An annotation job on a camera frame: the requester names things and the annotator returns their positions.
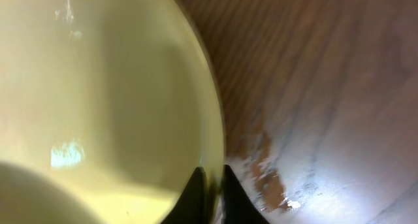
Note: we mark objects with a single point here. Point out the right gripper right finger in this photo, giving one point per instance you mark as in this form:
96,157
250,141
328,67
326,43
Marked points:
238,209

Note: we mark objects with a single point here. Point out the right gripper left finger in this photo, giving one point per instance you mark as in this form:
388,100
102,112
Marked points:
190,208

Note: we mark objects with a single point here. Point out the yellow plate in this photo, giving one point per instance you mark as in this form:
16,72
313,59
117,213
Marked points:
107,108

